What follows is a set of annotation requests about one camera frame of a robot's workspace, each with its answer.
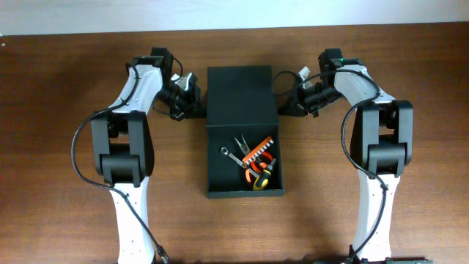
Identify black box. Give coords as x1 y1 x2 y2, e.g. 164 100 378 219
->
206 65 285 199

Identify orange handled metal file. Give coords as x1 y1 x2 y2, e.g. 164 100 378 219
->
242 136 274 164

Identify red small cutting pliers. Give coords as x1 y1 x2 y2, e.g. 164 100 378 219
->
251 152 273 173

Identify silver ring spanner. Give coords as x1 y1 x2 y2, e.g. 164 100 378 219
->
220 147 259 178

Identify orange black long-nose pliers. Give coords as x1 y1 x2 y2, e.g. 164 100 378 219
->
234 136 256 184

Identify yellow black screwdriver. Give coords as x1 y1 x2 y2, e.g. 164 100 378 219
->
253 158 276 191

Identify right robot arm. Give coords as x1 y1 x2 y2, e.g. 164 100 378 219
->
278 48 428 263

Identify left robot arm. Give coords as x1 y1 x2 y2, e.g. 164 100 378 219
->
90 47 207 263

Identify black right camera cable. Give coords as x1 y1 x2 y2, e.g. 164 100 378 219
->
271 68 389 264

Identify black camera cable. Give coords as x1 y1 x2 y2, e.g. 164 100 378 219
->
271 68 389 264
70 54 184 264

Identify black left camera cable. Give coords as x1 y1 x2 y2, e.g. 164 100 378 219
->
70 54 184 264

